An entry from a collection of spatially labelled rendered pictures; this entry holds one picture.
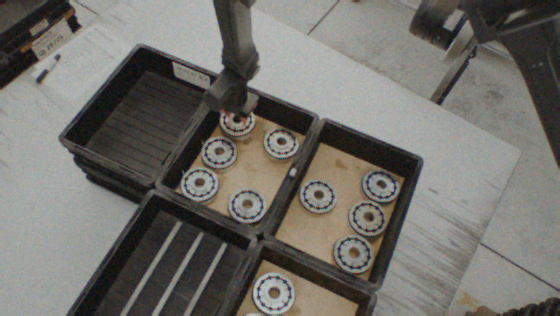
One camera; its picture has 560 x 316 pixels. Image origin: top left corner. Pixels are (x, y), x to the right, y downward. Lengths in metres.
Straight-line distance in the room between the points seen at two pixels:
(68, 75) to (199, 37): 0.50
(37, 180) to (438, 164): 1.30
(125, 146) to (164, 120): 0.14
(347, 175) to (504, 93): 1.84
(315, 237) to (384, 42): 1.94
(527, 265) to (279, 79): 1.52
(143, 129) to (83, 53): 0.53
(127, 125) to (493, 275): 1.77
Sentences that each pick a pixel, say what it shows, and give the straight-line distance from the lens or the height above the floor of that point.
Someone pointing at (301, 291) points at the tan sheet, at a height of 0.83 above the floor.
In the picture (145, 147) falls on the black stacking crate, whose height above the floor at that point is 0.83.
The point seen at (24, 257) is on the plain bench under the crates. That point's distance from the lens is 1.33.
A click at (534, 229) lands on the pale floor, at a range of 2.47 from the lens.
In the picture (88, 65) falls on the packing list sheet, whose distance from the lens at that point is 1.65.
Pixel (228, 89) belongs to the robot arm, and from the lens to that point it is 0.98.
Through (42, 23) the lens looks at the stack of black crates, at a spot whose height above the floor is 0.52.
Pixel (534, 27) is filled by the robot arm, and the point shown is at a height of 1.55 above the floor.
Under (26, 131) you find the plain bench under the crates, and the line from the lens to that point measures 1.54.
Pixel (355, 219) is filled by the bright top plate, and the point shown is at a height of 0.86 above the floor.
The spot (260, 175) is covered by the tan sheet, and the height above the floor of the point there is 0.83.
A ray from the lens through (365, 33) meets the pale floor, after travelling 2.86.
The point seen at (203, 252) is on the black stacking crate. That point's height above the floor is 0.83.
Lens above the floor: 1.84
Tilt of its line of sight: 64 degrees down
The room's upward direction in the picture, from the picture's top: 5 degrees clockwise
